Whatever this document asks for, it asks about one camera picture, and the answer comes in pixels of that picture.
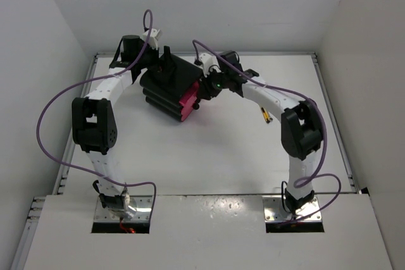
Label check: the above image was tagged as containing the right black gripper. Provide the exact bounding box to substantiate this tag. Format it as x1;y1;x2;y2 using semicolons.
197;67;230;100

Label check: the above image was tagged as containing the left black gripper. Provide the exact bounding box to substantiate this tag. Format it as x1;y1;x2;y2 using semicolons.
137;44;176;77

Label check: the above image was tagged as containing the pink drawer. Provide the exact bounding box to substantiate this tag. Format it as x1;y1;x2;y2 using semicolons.
179;90;197;109
180;102;200;122
179;80;199;104

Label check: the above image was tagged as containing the black drawer cabinet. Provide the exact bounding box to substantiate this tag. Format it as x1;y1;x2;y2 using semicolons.
140;54;203;122

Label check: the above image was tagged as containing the yellow black utility knife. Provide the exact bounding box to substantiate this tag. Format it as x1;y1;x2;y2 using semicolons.
260;107;272;124

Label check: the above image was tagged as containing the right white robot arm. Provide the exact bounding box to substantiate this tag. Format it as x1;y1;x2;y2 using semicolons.
194;51;327;214

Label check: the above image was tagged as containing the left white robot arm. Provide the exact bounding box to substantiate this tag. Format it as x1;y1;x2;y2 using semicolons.
72;28;161;220

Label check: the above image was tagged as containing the white front cover panel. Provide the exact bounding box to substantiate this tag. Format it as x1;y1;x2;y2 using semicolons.
25;195;391;269

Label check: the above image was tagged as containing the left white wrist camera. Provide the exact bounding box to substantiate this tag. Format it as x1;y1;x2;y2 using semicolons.
142;28;162;50

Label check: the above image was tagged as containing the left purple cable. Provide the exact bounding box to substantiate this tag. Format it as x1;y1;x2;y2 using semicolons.
36;9;157;207

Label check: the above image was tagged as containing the purple cable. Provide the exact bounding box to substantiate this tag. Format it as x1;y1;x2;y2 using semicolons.
192;40;342;225
36;9;157;207

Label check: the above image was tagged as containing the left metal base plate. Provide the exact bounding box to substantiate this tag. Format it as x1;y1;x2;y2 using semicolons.
93;195;153;223

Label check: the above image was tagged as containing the metal base plate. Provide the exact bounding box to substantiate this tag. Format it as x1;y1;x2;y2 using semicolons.
93;195;153;223
263;194;322;223

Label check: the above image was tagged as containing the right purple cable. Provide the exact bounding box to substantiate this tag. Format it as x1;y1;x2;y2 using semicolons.
192;40;342;225

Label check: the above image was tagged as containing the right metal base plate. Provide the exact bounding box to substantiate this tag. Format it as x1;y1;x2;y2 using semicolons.
263;194;322;223

